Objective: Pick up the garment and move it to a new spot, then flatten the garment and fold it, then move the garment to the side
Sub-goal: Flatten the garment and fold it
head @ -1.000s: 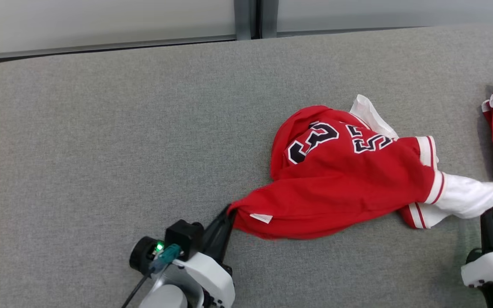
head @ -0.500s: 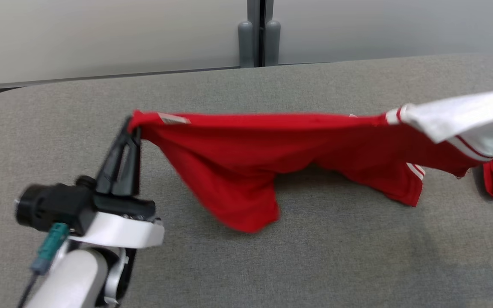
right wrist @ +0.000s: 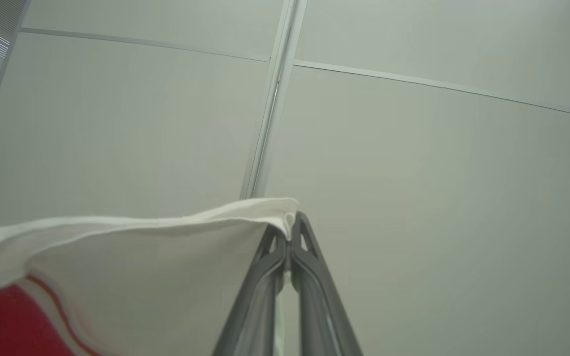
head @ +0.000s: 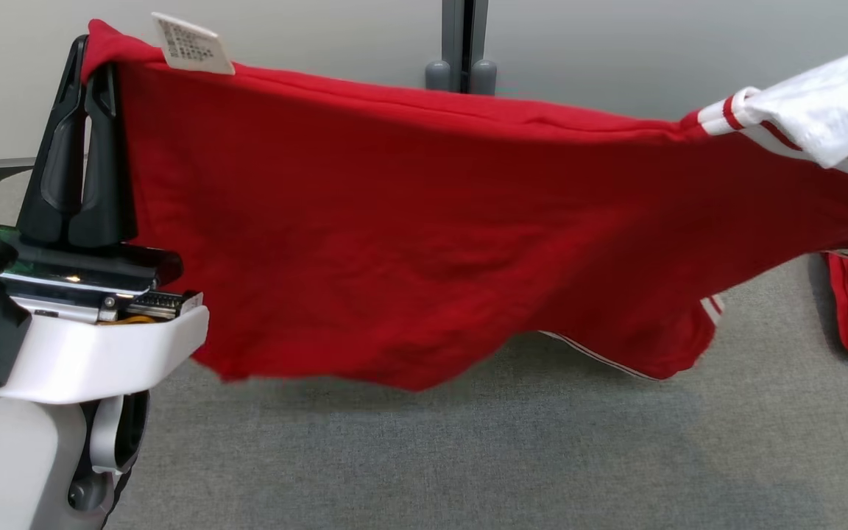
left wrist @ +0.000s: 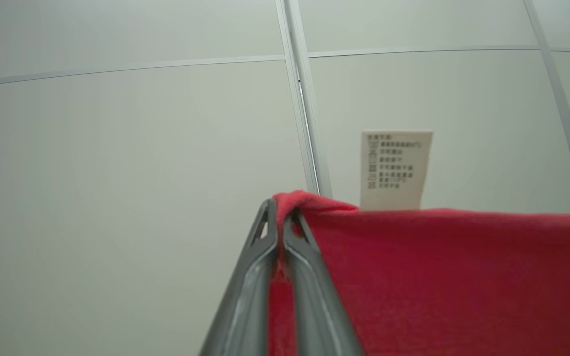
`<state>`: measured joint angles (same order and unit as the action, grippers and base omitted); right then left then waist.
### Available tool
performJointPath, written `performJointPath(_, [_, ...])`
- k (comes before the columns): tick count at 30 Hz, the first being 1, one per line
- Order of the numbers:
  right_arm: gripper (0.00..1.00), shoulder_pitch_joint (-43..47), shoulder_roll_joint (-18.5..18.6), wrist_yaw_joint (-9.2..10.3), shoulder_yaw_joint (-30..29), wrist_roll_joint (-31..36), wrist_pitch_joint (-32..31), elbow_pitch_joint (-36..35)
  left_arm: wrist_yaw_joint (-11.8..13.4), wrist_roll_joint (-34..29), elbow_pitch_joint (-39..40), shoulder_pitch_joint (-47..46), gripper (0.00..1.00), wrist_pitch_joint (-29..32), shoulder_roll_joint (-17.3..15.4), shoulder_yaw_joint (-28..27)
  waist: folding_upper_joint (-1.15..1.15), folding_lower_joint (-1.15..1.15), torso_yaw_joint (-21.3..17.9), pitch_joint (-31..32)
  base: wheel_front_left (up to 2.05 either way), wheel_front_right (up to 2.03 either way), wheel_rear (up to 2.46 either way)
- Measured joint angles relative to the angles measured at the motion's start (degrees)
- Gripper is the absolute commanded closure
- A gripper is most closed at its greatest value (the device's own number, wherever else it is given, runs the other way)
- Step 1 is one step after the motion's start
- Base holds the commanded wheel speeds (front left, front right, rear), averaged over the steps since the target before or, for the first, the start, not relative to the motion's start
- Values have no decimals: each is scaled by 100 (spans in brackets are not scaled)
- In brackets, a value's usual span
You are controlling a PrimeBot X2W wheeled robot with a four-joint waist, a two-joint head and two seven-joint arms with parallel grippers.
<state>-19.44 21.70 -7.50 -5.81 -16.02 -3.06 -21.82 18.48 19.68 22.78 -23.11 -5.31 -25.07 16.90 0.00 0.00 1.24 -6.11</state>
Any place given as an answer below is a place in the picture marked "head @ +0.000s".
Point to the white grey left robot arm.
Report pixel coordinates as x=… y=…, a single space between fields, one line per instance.
x=12 y=464

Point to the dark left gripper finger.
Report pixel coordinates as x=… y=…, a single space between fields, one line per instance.
x=56 y=169
x=107 y=191

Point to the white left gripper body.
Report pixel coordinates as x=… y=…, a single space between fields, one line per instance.
x=100 y=346

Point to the red white striped jersey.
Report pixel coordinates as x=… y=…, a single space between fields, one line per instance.
x=394 y=221

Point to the grey partition post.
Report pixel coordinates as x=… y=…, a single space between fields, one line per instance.
x=461 y=37

